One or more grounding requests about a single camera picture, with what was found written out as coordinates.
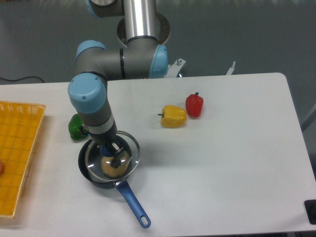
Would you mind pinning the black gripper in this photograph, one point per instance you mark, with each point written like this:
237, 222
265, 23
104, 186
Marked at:
104, 138

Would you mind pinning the glass pot lid blue knob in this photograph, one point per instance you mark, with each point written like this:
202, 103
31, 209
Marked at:
113, 162

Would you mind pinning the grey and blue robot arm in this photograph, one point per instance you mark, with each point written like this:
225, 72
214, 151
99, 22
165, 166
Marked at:
143, 58

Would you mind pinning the beige donut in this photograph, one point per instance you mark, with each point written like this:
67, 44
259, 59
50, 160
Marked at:
111, 172

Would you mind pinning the green bell pepper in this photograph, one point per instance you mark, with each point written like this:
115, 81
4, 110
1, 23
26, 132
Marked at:
76, 128

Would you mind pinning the yellow bell pepper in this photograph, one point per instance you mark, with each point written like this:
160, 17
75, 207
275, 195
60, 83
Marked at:
172, 116

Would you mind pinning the red bell pepper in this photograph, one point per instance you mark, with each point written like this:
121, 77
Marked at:
194, 104

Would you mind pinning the yellow plastic basket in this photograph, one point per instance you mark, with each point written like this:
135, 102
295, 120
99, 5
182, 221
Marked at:
19, 127

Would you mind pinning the black device at table corner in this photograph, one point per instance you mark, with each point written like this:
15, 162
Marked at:
310, 207

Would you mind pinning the dark pot with blue handle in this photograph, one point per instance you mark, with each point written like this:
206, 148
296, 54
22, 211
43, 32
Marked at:
123, 192

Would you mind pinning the white bracket with bolt right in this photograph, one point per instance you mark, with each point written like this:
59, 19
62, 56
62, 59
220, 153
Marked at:
231, 69

